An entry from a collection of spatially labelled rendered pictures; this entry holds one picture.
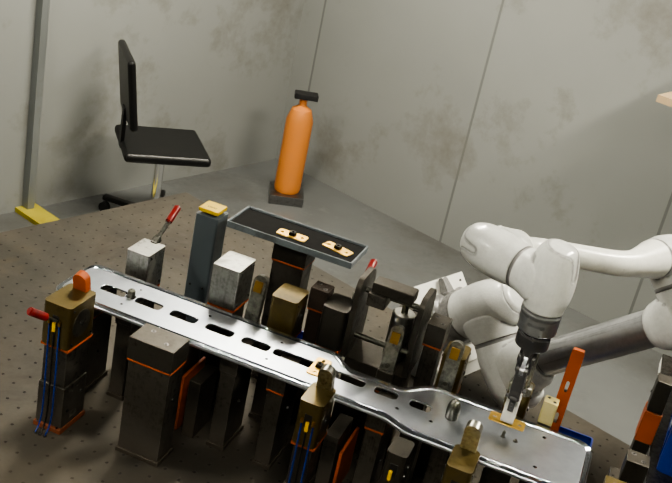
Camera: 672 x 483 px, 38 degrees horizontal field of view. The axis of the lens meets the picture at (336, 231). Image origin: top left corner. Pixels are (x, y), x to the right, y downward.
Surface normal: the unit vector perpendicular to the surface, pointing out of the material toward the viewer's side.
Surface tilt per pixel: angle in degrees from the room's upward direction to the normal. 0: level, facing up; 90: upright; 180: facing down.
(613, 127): 90
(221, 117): 90
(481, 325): 86
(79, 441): 0
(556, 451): 0
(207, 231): 90
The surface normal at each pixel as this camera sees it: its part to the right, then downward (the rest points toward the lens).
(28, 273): 0.19, -0.90
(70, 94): 0.74, 0.40
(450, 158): -0.64, 0.19
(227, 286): -0.35, 0.32
